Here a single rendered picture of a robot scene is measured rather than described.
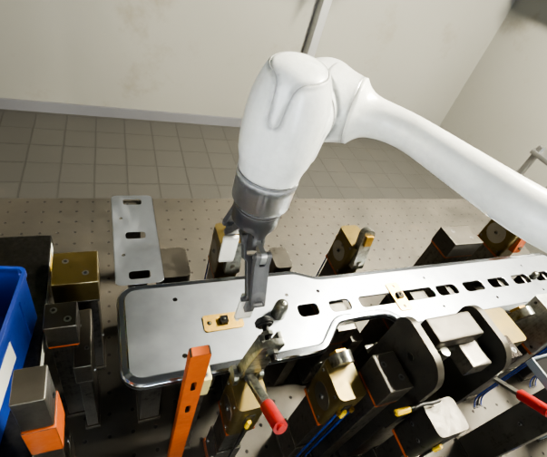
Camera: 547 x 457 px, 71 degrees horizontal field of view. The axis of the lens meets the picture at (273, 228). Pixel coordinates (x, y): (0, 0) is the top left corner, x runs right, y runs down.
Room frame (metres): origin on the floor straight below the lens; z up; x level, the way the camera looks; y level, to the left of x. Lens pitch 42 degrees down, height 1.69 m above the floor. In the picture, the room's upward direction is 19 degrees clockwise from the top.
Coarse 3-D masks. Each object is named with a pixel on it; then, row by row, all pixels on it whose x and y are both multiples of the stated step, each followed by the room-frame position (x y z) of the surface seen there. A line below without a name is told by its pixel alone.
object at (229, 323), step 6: (234, 312) 0.48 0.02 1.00; (204, 318) 0.44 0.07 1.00; (210, 318) 0.45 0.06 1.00; (216, 318) 0.45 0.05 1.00; (228, 318) 0.46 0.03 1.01; (204, 324) 0.43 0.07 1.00; (216, 324) 0.44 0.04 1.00; (222, 324) 0.44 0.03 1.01; (228, 324) 0.45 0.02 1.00; (234, 324) 0.45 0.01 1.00; (240, 324) 0.46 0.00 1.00; (210, 330) 0.42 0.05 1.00; (216, 330) 0.43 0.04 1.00
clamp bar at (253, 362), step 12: (264, 324) 0.33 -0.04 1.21; (264, 336) 0.32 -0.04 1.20; (276, 336) 0.32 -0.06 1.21; (252, 348) 0.31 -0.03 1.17; (264, 348) 0.29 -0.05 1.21; (276, 348) 0.31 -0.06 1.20; (240, 360) 0.33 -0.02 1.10; (252, 360) 0.30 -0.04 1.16; (264, 360) 0.31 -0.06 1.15; (276, 360) 0.29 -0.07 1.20; (240, 372) 0.31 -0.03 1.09; (252, 372) 0.32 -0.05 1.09
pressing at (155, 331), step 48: (144, 288) 0.47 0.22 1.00; (192, 288) 0.51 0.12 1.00; (240, 288) 0.55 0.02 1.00; (288, 288) 0.60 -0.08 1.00; (336, 288) 0.65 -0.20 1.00; (384, 288) 0.70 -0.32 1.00; (432, 288) 0.77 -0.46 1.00; (528, 288) 0.91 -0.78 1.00; (144, 336) 0.36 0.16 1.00; (192, 336) 0.40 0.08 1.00; (240, 336) 0.43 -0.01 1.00; (288, 336) 0.47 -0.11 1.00; (144, 384) 0.28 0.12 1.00
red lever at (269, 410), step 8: (248, 376) 0.31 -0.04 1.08; (248, 384) 0.30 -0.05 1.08; (256, 384) 0.30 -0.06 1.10; (256, 392) 0.28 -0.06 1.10; (264, 392) 0.29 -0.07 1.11; (264, 400) 0.27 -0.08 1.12; (264, 408) 0.25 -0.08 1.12; (272, 408) 0.25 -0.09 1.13; (272, 416) 0.24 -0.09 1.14; (280, 416) 0.24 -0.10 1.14; (272, 424) 0.23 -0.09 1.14; (280, 424) 0.23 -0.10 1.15; (280, 432) 0.22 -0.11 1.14
